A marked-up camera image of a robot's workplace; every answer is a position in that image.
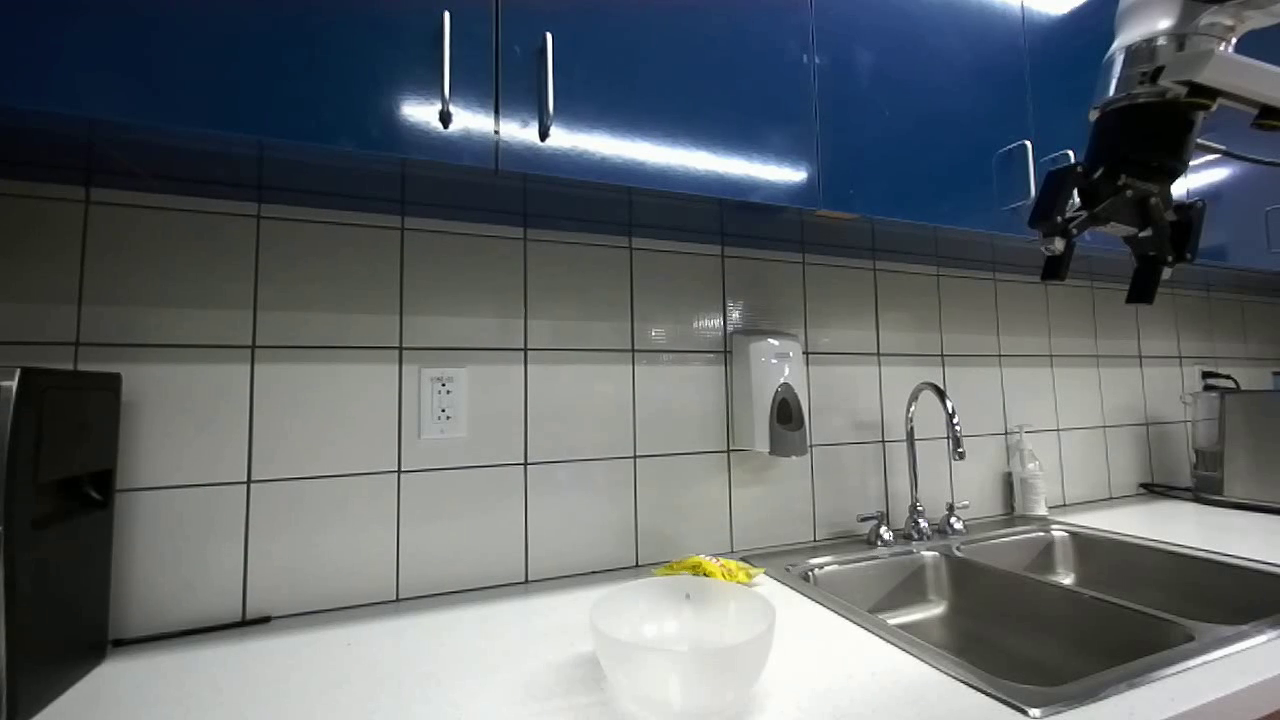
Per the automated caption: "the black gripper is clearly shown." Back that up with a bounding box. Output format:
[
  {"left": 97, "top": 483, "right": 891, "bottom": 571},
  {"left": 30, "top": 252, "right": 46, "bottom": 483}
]
[{"left": 1029, "top": 98, "right": 1202, "bottom": 305}]

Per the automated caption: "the translucent white plastic bowl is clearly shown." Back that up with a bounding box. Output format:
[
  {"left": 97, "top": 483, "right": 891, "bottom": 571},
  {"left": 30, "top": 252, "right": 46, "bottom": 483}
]
[{"left": 586, "top": 578, "right": 776, "bottom": 720}]

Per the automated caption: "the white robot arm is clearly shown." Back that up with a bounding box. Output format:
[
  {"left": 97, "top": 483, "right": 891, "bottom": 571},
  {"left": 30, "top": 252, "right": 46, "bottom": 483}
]
[{"left": 1029, "top": 0, "right": 1280, "bottom": 305}]

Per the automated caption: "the stainless steel double sink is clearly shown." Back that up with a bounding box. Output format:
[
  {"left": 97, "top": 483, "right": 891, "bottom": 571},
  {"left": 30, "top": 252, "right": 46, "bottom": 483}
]
[{"left": 769, "top": 525, "right": 1280, "bottom": 717}]

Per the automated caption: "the blue upper cabinet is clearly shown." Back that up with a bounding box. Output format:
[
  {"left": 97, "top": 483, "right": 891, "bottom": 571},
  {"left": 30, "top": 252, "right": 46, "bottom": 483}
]
[{"left": 0, "top": 0, "right": 1280, "bottom": 278}]

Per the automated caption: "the steel appliance on counter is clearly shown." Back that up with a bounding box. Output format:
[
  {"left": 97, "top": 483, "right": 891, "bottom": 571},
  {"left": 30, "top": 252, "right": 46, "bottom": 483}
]
[{"left": 1191, "top": 369, "right": 1280, "bottom": 507}]

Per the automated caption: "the clear pump soap bottle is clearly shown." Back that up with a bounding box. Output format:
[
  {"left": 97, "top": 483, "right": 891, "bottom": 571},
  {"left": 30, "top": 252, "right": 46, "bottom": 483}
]
[{"left": 1011, "top": 434, "right": 1049, "bottom": 516}]

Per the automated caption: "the chrome gooseneck faucet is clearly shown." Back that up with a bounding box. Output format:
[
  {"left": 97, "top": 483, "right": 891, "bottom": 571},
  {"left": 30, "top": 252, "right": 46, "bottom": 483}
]
[{"left": 856, "top": 378, "right": 971, "bottom": 547}]

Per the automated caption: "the yellow sponge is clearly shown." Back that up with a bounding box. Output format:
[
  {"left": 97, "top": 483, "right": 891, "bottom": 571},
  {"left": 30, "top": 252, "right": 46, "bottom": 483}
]
[{"left": 653, "top": 556, "right": 760, "bottom": 589}]

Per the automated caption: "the black coffee machine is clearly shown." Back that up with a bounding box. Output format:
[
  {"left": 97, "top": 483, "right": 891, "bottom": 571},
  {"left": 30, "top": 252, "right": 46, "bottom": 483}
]
[{"left": 0, "top": 369, "right": 122, "bottom": 720}]

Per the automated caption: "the white wall soap dispenser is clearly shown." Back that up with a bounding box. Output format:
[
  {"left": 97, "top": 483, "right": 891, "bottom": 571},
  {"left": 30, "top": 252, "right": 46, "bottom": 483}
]
[{"left": 728, "top": 335, "right": 807, "bottom": 456}]

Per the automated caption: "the silver cabinet handle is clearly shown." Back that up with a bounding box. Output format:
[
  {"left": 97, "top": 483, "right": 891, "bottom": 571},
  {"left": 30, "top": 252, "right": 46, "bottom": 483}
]
[
  {"left": 435, "top": 8, "right": 455, "bottom": 131},
  {"left": 534, "top": 27, "right": 554, "bottom": 146}
]

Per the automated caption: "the white wall power outlet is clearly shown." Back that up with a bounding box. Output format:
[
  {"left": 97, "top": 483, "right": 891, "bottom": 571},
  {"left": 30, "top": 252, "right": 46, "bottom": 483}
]
[{"left": 420, "top": 369, "right": 467, "bottom": 439}]

